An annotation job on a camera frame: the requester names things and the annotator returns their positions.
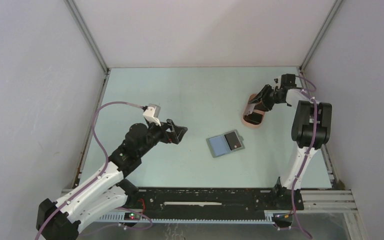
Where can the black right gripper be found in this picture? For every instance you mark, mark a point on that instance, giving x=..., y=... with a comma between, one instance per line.
x=263, y=94

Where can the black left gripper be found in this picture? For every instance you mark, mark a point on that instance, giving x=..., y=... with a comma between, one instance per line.
x=177, y=137

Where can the black gold-print credit card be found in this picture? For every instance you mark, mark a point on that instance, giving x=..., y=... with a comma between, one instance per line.
x=254, y=120

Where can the green leather card holder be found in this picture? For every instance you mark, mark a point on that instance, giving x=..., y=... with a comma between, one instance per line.
x=218, y=146

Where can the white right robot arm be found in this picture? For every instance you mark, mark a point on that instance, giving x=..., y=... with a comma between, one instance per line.
x=311, y=126

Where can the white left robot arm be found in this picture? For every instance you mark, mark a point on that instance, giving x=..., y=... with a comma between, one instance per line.
x=108, y=189

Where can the pink oval plastic tray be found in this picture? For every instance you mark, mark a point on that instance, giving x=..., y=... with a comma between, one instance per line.
x=249, y=108

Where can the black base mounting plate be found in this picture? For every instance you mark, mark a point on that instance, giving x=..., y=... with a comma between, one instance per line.
x=217, y=204

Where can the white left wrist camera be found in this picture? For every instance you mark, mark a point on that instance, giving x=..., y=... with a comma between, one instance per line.
x=151, y=114

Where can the aluminium frame rail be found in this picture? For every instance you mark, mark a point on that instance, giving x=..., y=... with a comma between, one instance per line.
x=314, y=201

